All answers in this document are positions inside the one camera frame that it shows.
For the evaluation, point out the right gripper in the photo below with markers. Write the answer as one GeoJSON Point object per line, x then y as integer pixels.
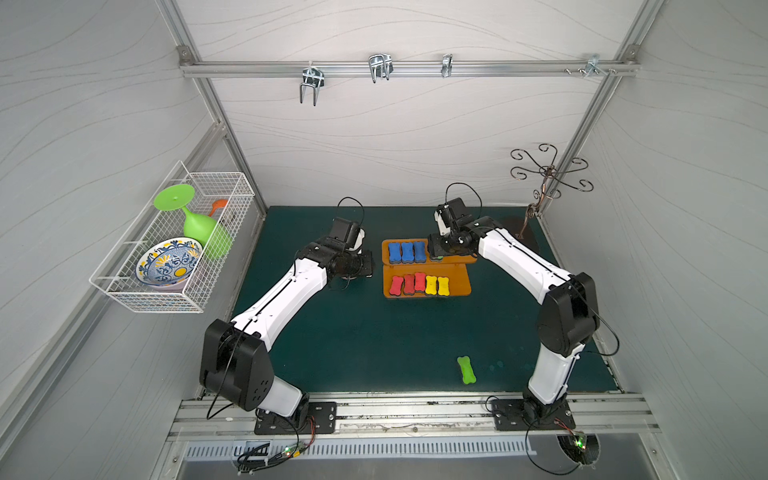
{"type": "Point", "coordinates": [438, 245]}

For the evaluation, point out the yellow eraser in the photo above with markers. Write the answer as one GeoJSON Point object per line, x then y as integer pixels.
{"type": "Point", "coordinates": [431, 285]}
{"type": "Point", "coordinates": [443, 286]}

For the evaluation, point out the aluminium crossbar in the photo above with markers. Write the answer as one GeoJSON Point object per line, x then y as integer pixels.
{"type": "Point", "coordinates": [402, 69]}

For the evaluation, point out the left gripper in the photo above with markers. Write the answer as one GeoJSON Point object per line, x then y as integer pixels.
{"type": "Point", "coordinates": [363, 264]}

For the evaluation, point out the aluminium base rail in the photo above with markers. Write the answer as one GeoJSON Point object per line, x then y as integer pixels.
{"type": "Point", "coordinates": [421, 414]}

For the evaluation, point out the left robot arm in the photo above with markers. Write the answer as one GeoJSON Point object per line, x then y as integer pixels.
{"type": "Point", "coordinates": [236, 363]}

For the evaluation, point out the metal jewelry stand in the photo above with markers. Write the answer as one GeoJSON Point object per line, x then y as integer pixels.
{"type": "Point", "coordinates": [552, 180]}

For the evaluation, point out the orange item in basket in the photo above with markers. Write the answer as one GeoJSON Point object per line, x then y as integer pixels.
{"type": "Point", "coordinates": [217, 205]}

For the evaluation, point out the white wire basket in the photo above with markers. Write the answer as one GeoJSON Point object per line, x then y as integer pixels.
{"type": "Point", "coordinates": [115, 276]}

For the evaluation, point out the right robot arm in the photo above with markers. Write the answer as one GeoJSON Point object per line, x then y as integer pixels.
{"type": "Point", "coordinates": [568, 315]}

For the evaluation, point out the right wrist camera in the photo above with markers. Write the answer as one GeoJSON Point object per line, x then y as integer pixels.
{"type": "Point", "coordinates": [452, 217]}

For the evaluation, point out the red eraser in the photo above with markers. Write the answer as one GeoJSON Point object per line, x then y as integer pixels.
{"type": "Point", "coordinates": [409, 285]}
{"type": "Point", "coordinates": [396, 286]}
{"type": "Point", "coordinates": [420, 282]}

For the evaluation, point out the orange two-tier shelf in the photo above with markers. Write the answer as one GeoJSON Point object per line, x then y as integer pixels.
{"type": "Point", "coordinates": [453, 267]}

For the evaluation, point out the single metal hook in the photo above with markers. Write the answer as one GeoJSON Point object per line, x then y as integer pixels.
{"type": "Point", "coordinates": [446, 65]}

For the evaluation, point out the double metal hook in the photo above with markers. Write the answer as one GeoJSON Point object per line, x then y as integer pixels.
{"type": "Point", "coordinates": [312, 79]}
{"type": "Point", "coordinates": [380, 67]}

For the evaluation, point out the double metal hook left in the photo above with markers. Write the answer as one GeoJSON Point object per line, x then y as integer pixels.
{"type": "Point", "coordinates": [312, 79]}

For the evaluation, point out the blue eraser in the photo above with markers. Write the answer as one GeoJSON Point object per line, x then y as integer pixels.
{"type": "Point", "coordinates": [395, 253]}
{"type": "Point", "coordinates": [420, 253]}
{"type": "Point", "coordinates": [407, 253]}

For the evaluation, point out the blue yellow patterned bowl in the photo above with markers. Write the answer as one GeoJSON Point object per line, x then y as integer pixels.
{"type": "Point", "coordinates": [168, 265]}

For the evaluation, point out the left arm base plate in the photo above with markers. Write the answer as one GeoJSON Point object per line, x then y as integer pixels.
{"type": "Point", "coordinates": [312, 418]}

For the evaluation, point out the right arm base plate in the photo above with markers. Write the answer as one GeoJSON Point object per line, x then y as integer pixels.
{"type": "Point", "coordinates": [521, 414]}

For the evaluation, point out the double metal hook middle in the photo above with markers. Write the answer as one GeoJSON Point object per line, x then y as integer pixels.
{"type": "Point", "coordinates": [380, 67]}

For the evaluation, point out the green plastic goblet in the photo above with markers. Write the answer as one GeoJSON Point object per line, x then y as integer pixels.
{"type": "Point", "coordinates": [215, 240]}

